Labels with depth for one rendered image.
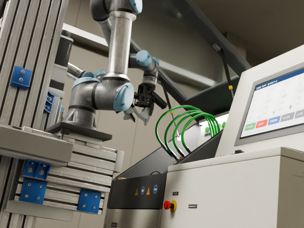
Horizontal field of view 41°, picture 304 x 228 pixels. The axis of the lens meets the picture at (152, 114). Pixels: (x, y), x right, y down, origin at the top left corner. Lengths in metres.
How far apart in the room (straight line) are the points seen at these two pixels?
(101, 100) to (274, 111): 0.72
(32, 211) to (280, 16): 3.36
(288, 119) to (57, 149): 0.89
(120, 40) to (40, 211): 0.76
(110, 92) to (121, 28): 0.28
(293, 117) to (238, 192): 0.43
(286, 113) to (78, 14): 2.74
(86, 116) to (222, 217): 0.67
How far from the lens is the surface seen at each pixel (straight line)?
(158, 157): 2.55
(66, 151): 1.49
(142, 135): 3.98
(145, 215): 1.93
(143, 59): 2.01
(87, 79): 1.72
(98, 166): 1.66
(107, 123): 3.83
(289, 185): 1.26
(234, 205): 1.38
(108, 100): 1.65
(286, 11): 4.34
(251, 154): 1.35
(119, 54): 1.69
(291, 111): 1.68
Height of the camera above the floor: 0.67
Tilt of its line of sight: 17 degrees up
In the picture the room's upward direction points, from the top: 8 degrees clockwise
